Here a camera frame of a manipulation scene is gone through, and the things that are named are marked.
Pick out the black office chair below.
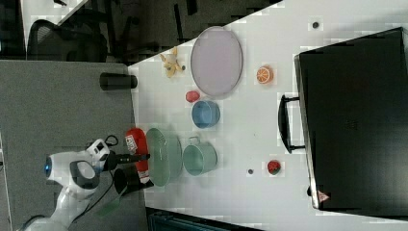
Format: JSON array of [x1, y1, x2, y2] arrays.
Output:
[[27, 19, 108, 63]]

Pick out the red ketchup bottle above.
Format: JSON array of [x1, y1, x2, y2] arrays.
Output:
[[125, 127, 150, 184]]

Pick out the blue bowl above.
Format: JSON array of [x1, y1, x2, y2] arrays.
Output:
[[191, 101, 220, 129]]

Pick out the blue metal frame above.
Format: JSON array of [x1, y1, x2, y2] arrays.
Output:
[[146, 207, 262, 231]]

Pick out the toy orange slice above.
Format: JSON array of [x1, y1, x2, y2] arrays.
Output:
[[256, 66, 273, 84]]

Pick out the silver black toaster oven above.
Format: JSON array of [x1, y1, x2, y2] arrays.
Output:
[[293, 27, 408, 220]]

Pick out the toy strawberry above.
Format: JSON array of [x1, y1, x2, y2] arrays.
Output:
[[186, 90, 200, 103]]

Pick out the small red toy fruit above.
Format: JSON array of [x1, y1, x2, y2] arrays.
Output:
[[268, 160, 281, 175]]

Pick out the black round container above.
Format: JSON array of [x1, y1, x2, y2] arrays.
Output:
[[114, 167, 154, 195]]

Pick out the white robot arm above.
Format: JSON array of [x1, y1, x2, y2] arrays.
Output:
[[19, 139, 150, 231]]

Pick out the black cylinder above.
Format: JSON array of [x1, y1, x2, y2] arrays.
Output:
[[99, 72, 138, 90]]

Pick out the toy peeled banana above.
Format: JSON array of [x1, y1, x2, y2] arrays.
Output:
[[160, 47, 186, 78]]

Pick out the lilac round plate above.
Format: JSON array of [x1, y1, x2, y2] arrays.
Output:
[[191, 26, 242, 97]]

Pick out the green oval strainer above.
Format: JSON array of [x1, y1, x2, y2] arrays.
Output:
[[146, 128, 183, 187]]

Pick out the green mug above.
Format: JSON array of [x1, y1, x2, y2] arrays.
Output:
[[183, 137, 217, 176]]

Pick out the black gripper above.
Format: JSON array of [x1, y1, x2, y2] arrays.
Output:
[[103, 151, 150, 171]]

